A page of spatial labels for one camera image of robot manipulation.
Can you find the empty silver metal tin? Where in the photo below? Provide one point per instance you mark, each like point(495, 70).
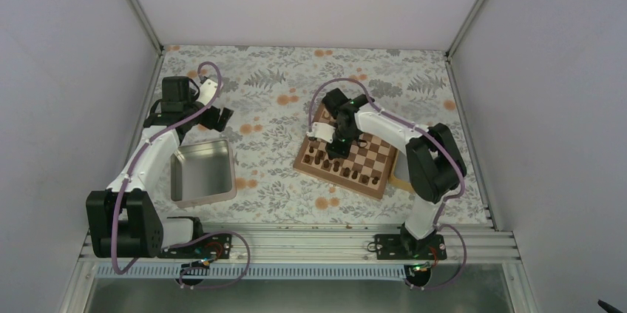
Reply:
point(203, 174)

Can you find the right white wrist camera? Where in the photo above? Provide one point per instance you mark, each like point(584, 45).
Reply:
point(321, 131)

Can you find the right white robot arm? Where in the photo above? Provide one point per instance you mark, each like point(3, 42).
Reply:
point(435, 166)

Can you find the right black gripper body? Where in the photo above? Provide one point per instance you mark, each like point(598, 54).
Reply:
point(344, 149)

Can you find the yellow tin with dark pieces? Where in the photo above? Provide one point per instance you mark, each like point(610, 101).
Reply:
point(398, 178)

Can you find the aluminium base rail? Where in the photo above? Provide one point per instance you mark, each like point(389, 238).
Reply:
point(333, 252)

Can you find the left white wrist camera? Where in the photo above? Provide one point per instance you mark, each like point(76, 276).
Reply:
point(209, 90)

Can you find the dark chess pawn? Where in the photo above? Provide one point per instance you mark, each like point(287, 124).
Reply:
point(320, 154)

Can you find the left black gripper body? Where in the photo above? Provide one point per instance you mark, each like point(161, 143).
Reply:
point(211, 122)

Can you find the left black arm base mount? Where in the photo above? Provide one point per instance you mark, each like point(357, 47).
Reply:
point(200, 257)

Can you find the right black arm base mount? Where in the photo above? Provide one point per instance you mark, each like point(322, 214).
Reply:
point(428, 252)

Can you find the wooden chessboard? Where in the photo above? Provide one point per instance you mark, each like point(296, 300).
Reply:
point(372, 157)

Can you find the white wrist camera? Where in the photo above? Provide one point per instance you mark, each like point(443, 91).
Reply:
point(321, 131)
point(209, 90)

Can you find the floral patterned table mat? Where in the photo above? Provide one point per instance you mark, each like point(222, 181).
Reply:
point(270, 90)

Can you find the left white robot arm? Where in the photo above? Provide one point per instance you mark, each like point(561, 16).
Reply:
point(123, 222)

